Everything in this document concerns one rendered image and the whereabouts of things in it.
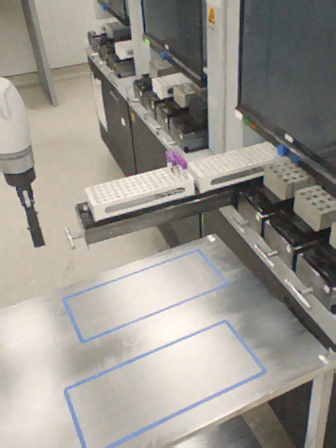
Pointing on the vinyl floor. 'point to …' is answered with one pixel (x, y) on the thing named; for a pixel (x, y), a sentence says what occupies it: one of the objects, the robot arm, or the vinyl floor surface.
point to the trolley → (155, 357)
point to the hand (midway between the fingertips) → (36, 232)
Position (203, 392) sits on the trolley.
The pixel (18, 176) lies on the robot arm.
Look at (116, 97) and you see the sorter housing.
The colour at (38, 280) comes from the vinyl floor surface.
